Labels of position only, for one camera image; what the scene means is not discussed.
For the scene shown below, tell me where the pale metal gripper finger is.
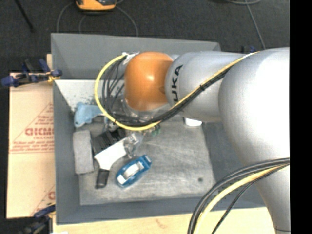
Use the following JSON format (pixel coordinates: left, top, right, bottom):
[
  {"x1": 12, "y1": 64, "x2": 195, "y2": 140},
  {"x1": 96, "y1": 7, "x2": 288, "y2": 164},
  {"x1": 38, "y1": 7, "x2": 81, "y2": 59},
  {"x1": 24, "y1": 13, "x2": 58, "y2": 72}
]
[
  {"x1": 122, "y1": 136, "x2": 134, "y2": 159},
  {"x1": 133, "y1": 132, "x2": 145, "y2": 154}
]

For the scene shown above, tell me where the blue tape dispenser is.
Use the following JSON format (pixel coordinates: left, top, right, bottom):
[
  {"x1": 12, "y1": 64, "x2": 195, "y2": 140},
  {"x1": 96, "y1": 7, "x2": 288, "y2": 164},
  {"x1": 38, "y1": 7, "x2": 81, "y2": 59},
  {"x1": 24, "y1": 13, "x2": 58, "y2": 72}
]
[{"x1": 115, "y1": 154, "x2": 153, "y2": 189}]

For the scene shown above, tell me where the black ribbed flat object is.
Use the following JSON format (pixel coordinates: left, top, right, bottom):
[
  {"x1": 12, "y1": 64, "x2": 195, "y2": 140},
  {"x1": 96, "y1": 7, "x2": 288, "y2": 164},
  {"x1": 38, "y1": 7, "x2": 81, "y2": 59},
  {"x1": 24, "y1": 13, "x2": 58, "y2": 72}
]
[{"x1": 91, "y1": 127, "x2": 126, "y2": 156}]

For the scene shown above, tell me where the small black box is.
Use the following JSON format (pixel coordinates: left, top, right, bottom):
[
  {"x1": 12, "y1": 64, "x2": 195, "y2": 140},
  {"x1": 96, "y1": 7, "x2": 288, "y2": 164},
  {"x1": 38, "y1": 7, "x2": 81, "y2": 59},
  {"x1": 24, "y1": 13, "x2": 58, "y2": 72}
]
[{"x1": 95, "y1": 168, "x2": 111, "y2": 190}]

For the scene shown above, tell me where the grey sponge block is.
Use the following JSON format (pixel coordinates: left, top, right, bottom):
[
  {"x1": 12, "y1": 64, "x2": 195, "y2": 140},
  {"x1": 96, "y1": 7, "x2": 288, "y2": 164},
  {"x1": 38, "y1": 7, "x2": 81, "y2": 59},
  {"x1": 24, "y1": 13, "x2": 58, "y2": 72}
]
[{"x1": 72, "y1": 130, "x2": 95, "y2": 175}]

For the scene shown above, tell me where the grey metal bin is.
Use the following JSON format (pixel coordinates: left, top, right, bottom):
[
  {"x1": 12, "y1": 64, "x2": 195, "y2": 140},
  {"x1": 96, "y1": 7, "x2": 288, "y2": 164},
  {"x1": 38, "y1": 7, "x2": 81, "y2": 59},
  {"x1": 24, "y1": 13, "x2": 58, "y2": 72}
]
[{"x1": 50, "y1": 33, "x2": 267, "y2": 225}]

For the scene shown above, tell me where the light blue cloth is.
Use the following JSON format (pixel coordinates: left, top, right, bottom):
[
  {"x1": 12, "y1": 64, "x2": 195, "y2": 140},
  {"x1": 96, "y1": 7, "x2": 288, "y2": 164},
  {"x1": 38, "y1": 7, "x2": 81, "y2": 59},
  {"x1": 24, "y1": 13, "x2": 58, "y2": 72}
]
[{"x1": 74, "y1": 101, "x2": 104, "y2": 128}]

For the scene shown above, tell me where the white cup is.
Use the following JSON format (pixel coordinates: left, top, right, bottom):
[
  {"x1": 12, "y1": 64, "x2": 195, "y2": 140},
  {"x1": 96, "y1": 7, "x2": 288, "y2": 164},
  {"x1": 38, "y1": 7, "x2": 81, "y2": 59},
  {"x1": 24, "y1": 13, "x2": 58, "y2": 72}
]
[{"x1": 183, "y1": 117, "x2": 203, "y2": 128}]

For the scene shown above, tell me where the brown cardboard board, red print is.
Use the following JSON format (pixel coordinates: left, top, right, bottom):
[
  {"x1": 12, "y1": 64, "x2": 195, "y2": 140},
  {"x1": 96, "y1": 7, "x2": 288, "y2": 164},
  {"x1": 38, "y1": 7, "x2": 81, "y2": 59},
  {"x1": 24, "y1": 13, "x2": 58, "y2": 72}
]
[{"x1": 5, "y1": 71, "x2": 57, "y2": 219}]

